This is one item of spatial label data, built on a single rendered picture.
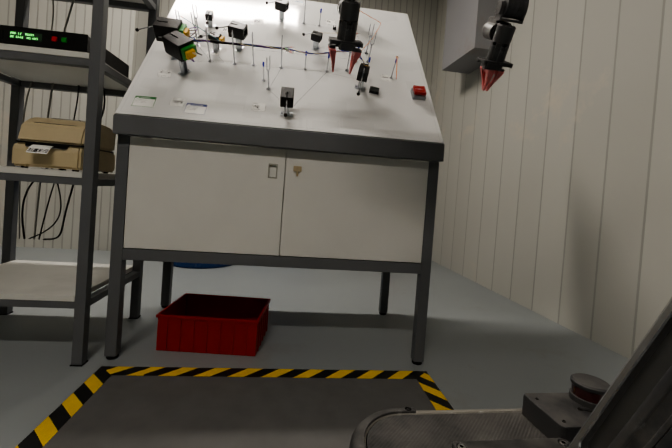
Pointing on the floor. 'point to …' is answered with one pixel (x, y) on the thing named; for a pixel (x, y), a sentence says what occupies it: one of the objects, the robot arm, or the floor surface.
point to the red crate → (213, 324)
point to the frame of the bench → (256, 262)
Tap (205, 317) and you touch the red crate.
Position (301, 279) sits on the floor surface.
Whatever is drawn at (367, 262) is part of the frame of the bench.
